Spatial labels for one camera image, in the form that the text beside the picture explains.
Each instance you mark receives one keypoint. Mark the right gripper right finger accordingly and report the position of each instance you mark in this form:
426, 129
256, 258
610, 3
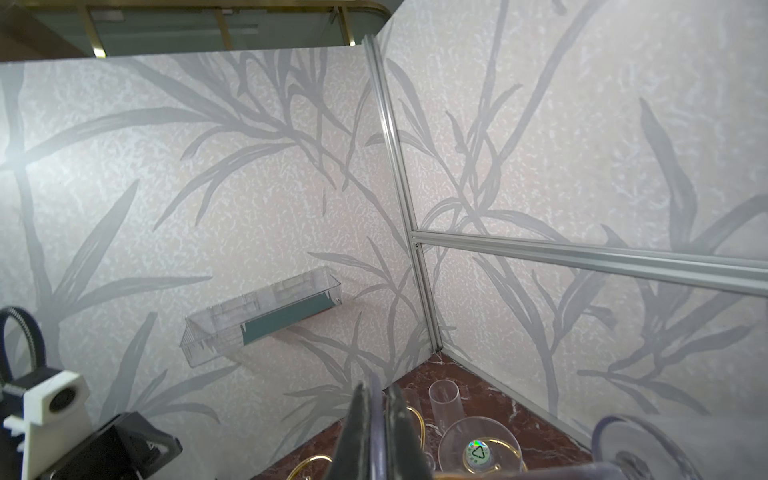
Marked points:
405, 458

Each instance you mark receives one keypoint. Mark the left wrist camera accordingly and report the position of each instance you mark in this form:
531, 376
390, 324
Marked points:
46, 412

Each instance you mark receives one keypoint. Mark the gold wire glass rack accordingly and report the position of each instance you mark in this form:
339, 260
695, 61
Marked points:
315, 467

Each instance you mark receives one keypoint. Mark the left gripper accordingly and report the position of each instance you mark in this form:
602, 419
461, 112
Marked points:
126, 447

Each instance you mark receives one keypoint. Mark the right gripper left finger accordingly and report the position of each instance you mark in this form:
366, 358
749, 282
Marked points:
350, 459

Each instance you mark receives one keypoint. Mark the clear plastic wall shelf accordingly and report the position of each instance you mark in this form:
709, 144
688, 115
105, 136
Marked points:
224, 328

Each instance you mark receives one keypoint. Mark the wine glass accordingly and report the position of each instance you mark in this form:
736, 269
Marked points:
640, 449
377, 430
446, 403
480, 450

